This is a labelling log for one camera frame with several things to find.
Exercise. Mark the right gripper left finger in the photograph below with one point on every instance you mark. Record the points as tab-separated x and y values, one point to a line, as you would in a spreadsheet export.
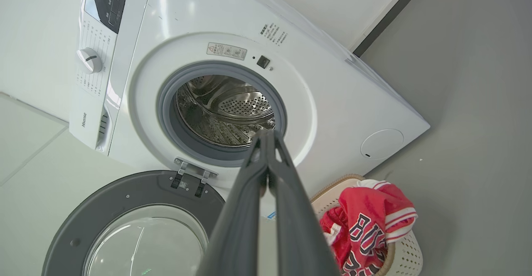
243	226

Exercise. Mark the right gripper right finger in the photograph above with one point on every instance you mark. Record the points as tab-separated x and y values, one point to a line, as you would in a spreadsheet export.
297	226

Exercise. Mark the grey round washer door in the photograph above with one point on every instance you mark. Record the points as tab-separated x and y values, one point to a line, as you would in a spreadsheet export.
104	201

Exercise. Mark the metal door hinge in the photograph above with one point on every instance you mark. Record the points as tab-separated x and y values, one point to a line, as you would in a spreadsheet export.
193	172

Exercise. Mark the white front-load washing machine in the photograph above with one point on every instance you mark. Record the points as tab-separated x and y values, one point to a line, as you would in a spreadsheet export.
332	93

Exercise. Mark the black square door lock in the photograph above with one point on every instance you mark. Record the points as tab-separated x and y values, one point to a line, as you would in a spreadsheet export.
263	62

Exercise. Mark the blue energy label sticker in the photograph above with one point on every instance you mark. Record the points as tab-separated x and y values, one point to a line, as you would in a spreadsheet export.
271	215

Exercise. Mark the red shorts with white trim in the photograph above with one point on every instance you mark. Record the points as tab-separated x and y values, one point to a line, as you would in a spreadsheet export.
332	234

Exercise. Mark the red basketball jersey with lettering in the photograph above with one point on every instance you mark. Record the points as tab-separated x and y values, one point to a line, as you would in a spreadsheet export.
370	222

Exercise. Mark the white woven plastic laundry basket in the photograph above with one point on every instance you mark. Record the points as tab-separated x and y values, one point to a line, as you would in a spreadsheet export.
405	253

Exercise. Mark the stainless steel washer drum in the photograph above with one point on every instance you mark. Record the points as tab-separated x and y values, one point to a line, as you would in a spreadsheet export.
224	109

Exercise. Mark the round white filter cover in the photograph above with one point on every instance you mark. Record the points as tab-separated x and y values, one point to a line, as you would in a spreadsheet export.
382	144

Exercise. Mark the rectangular warning sticker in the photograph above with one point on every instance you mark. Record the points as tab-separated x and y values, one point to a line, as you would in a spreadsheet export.
226	51

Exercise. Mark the white control panel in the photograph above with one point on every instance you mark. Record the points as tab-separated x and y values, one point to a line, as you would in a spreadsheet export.
89	101

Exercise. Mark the white program dial knob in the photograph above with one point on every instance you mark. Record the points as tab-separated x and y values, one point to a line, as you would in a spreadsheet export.
89	60

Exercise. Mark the black wall baseboard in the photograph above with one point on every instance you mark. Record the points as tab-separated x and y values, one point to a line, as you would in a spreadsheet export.
390	16

